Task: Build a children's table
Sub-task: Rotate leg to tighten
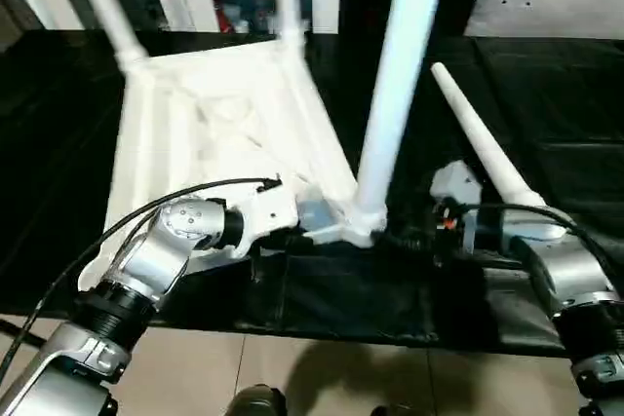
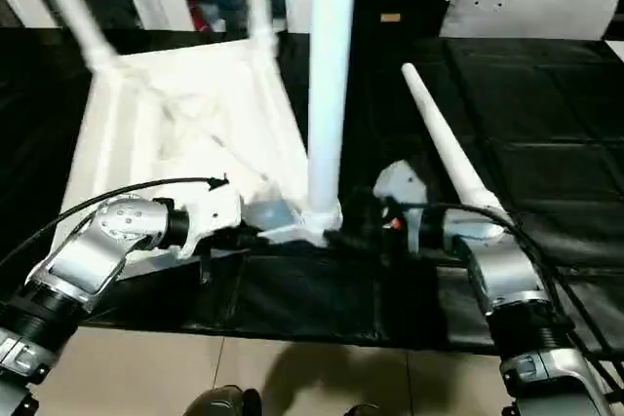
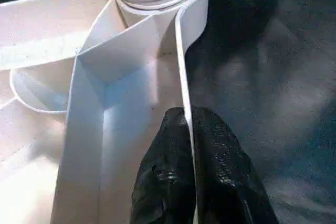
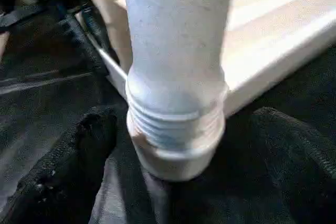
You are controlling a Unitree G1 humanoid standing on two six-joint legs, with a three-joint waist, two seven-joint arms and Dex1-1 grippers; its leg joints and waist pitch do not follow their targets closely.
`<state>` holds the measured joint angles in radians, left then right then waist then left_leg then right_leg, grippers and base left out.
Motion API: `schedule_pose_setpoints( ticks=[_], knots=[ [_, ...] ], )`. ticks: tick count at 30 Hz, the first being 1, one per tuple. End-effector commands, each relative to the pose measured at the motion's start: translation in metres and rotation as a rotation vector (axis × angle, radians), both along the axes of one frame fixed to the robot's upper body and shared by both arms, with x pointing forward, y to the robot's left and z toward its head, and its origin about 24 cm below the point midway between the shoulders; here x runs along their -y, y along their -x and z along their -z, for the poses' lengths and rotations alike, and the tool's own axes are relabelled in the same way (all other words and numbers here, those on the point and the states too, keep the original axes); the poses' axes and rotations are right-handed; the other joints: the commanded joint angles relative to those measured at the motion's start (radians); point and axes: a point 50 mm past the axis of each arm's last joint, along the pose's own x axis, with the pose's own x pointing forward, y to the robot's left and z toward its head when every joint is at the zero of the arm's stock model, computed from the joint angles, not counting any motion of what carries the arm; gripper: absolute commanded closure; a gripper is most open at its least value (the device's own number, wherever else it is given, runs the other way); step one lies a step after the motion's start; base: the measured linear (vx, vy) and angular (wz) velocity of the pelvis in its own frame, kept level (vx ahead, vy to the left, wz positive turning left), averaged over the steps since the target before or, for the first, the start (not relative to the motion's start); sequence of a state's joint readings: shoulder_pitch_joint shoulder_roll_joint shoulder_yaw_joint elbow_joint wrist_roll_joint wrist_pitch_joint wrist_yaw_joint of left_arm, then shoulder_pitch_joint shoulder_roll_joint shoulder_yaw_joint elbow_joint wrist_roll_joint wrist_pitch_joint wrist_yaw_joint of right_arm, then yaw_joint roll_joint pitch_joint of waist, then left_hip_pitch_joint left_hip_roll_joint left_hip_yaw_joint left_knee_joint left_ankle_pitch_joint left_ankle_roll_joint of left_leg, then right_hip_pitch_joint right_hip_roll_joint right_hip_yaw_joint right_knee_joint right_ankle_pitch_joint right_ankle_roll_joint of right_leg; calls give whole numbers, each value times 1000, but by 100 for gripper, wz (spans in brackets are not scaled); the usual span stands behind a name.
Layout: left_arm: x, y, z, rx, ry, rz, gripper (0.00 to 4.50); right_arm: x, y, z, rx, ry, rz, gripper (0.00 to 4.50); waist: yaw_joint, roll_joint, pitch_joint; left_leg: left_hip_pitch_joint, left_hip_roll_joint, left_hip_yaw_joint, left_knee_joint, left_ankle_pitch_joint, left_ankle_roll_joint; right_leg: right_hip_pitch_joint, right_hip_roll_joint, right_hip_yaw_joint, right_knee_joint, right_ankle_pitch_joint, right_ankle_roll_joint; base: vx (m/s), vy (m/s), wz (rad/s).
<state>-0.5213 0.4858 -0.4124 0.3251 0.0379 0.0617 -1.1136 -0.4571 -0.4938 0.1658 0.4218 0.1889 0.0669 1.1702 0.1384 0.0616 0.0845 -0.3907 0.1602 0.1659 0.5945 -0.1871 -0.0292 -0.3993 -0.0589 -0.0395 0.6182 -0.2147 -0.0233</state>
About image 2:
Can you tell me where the white plastic table top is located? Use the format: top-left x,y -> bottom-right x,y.
58,34 -> 344,279

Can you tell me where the black work mat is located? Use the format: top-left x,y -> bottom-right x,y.
0,26 -> 624,357

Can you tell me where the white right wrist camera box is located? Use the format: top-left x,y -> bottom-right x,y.
374,161 -> 426,214

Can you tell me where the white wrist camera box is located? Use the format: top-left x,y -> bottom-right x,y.
374,161 -> 426,214
178,182 -> 245,261

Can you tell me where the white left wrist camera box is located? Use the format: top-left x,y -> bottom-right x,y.
178,182 -> 245,261

